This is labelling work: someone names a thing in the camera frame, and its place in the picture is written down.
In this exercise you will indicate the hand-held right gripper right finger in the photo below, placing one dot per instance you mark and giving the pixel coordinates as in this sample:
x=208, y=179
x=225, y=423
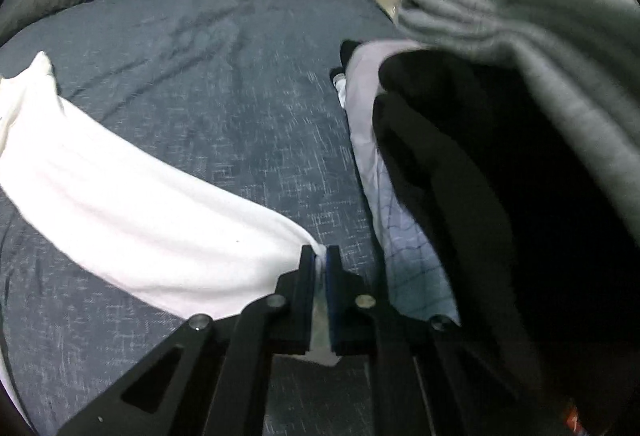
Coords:
x=331, y=311

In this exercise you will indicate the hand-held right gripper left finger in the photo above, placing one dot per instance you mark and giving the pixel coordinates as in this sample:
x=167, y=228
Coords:
x=309, y=311

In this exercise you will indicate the white long-sleeve shirt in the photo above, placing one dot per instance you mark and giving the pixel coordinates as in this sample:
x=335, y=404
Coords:
x=125, y=216

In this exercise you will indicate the black folded clothes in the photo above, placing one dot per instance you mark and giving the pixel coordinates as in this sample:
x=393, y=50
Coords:
x=500, y=216

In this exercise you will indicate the bed with blue patterned sheet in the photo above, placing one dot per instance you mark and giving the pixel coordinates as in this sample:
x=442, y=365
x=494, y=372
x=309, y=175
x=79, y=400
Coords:
x=225, y=105

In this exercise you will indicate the grey folded sweatpants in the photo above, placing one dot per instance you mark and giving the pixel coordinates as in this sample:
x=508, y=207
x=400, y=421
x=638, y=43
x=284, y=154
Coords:
x=550, y=45

